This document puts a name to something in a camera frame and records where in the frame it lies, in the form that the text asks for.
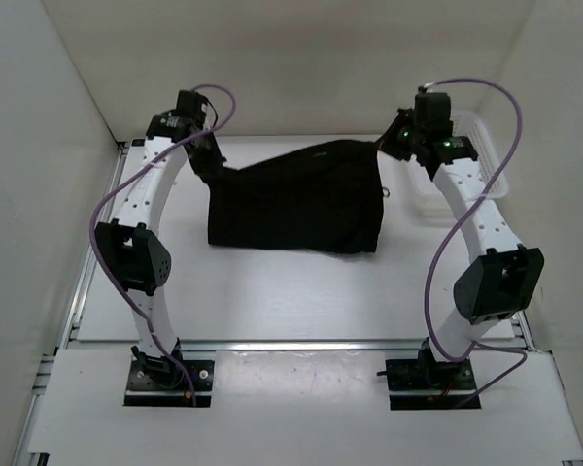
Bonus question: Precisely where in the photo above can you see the black shorts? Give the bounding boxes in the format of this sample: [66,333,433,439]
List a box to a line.
[201,139,384,254]

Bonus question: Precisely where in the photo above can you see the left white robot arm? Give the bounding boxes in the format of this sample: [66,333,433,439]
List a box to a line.
[89,85,224,388]

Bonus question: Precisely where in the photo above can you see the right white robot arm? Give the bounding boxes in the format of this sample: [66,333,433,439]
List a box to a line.
[379,90,544,388]

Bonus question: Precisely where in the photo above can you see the white plastic basket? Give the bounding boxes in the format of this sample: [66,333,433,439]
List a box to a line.
[407,110,510,229]

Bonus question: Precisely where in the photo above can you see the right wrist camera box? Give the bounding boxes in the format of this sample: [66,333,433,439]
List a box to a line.
[418,82,438,94]

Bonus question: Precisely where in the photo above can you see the aluminium frame rail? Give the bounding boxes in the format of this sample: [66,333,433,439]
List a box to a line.
[66,337,526,352]

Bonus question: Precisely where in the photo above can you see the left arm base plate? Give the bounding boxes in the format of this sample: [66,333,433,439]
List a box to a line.
[123,359,215,408]

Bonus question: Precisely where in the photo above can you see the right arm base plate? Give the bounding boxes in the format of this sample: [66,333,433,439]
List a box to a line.
[377,359,481,412]

